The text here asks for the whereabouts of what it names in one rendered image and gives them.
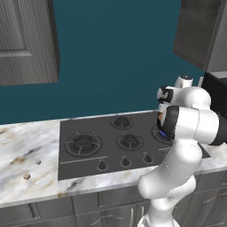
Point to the black microwave oven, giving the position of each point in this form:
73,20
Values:
217,91

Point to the grey drawer front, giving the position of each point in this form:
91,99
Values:
112,198
211,180
35,210

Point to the dark grey wall cupboard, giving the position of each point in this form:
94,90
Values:
204,32

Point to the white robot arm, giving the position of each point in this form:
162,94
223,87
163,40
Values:
183,165

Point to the black hob knob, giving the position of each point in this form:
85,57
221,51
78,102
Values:
125,162
102,165
147,159

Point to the white sugar cube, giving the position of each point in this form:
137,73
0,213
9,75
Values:
38,162

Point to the dark grey gas hob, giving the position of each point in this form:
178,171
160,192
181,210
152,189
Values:
88,165

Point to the brown sugar cube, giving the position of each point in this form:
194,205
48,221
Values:
27,176

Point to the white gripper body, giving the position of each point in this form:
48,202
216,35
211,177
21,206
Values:
163,107

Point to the saucepan with hot chocolate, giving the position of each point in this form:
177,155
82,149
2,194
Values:
160,117

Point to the grey wall cupboard door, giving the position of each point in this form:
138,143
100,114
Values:
23,44

